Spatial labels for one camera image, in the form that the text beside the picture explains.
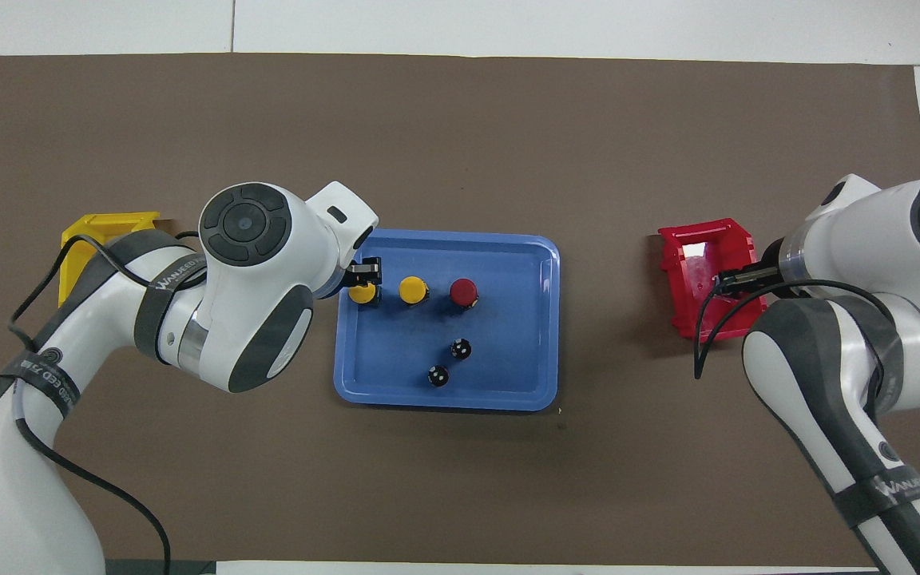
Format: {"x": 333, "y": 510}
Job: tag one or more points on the yellow plastic bin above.
{"x": 81, "y": 231}

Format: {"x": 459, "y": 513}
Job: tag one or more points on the red plastic bin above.
{"x": 680, "y": 295}

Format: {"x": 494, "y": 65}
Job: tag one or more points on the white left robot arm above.
{"x": 252, "y": 319}

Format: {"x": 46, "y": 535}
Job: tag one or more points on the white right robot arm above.
{"x": 867, "y": 239}

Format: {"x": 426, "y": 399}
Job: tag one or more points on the brown paper mat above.
{"x": 460, "y": 144}

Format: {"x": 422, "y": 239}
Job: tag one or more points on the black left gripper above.
{"x": 357, "y": 276}

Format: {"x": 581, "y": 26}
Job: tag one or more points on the blue plastic tray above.
{"x": 508, "y": 375}

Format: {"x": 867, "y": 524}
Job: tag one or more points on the red push button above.
{"x": 463, "y": 292}

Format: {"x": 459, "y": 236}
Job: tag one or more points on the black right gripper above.
{"x": 771, "y": 257}

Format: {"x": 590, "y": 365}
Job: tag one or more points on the yellow push button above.
{"x": 361, "y": 294}
{"x": 411, "y": 290}

